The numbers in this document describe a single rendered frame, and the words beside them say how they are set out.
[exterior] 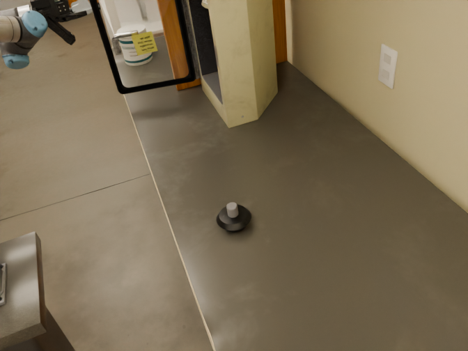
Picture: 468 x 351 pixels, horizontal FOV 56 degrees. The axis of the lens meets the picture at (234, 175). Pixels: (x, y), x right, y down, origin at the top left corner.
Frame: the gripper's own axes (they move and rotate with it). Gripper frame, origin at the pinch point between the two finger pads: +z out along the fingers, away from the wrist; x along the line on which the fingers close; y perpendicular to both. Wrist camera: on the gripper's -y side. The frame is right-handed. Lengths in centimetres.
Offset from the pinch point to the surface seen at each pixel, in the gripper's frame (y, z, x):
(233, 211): -31, 16, -85
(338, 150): -37, 56, -69
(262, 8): -2, 49, -32
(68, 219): -131, -53, 57
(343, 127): -37, 64, -58
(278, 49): -31, 66, -3
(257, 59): -16, 44, -37
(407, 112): -25, 73, -76
